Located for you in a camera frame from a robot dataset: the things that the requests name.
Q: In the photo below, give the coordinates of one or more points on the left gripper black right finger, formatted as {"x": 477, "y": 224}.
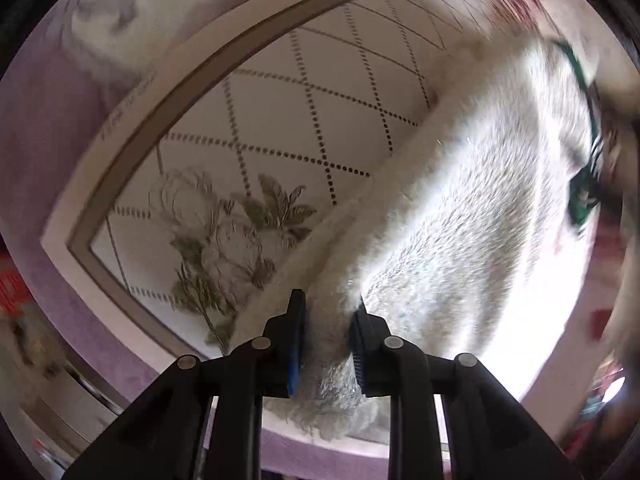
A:
{"x": 449, "y": 418}

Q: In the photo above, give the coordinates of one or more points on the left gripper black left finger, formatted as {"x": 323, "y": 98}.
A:
{"x": 203, "y": 419}

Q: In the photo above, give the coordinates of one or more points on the white fluffy knit coat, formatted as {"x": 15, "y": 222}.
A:
{"x": 462, "y": 240}

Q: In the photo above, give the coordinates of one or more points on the white floral quilted bedspread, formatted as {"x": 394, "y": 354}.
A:
{"x": 231, "y": 129}

